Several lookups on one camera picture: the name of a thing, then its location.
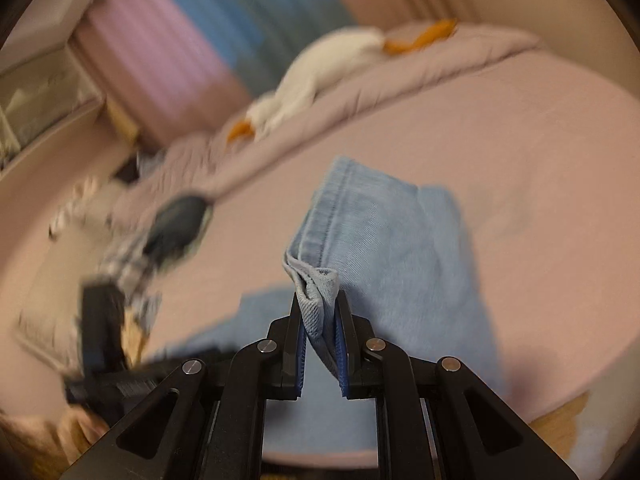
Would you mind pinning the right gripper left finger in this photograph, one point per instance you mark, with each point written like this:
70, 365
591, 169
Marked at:
286, 369

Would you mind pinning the folded dark denim jeans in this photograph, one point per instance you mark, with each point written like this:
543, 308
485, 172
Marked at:
175, 226

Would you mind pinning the white goose plush toy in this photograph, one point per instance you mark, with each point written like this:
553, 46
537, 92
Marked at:
327, 61

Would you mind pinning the mauve quilted duvet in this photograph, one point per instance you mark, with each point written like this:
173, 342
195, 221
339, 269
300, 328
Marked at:
206, 163

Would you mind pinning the small white plush toy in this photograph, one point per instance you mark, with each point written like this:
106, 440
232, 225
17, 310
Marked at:
90, 203

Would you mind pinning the plaid pillow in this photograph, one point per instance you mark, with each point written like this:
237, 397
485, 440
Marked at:
132, 271

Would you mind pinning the pink and blue curtains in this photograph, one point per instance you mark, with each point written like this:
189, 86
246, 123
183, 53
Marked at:
183, 65

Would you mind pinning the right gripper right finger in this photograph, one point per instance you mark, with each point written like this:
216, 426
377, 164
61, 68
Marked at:
350, 334

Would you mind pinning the pink bed sheet mattress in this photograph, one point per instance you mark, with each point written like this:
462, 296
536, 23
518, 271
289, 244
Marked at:
478, 202

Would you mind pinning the white shelf unit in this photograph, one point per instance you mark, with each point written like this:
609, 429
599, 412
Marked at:
44, 101

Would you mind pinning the light blue denim pants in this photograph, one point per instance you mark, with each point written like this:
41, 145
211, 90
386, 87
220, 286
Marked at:
401, 254

